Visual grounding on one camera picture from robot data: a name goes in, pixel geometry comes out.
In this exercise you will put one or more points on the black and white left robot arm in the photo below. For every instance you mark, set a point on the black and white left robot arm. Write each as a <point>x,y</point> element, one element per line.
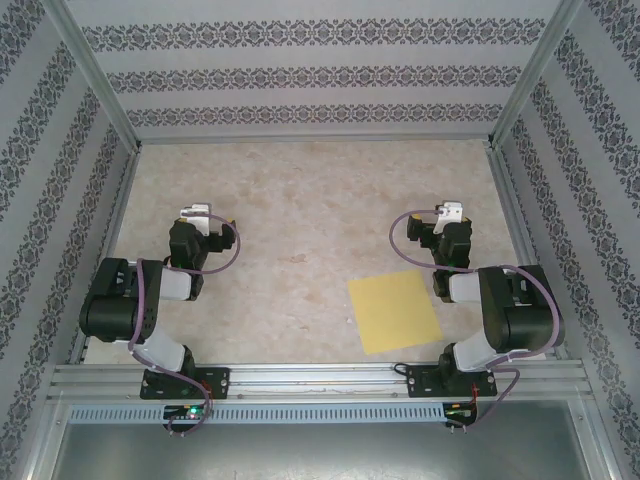
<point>115,300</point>

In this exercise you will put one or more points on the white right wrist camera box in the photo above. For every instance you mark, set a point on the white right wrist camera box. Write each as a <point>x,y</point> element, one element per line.
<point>450,212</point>

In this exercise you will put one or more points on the grey metal sheet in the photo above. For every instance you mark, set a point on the grey metal sheet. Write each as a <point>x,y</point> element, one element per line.
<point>320,452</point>

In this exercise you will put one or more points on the aluminium mounting rail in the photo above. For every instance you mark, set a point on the aluminium mounting rail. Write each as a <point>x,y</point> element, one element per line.
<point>320,375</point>

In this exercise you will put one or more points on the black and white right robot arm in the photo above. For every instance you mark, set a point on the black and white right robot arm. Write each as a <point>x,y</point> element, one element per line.
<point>525,310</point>

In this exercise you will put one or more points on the aluminium lower frame bar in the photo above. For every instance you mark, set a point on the aluminium lower frame bar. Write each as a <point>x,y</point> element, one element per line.
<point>597,440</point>
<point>42,450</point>

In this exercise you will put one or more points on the aluminium frame post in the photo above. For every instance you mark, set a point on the aluminium frame post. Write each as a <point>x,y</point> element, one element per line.
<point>537,65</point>
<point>90,65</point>

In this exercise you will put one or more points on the aluminium rear rail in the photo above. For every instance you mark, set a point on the aluminium rear rail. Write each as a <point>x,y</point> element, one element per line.
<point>315,139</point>

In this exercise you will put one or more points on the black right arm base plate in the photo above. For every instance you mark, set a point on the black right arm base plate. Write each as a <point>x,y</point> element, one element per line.
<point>422,382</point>

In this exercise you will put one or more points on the yellow paper sheet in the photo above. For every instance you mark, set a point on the yellow paper sheet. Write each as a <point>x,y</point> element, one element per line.
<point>395,312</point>

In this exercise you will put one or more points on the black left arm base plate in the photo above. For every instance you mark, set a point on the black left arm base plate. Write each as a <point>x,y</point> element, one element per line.
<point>220,382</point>

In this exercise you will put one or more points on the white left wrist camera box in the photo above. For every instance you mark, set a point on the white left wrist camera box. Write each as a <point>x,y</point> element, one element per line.
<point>200,212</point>

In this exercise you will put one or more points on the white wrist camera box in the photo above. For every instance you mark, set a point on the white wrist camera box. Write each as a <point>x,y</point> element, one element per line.
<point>450,212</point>
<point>200,212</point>

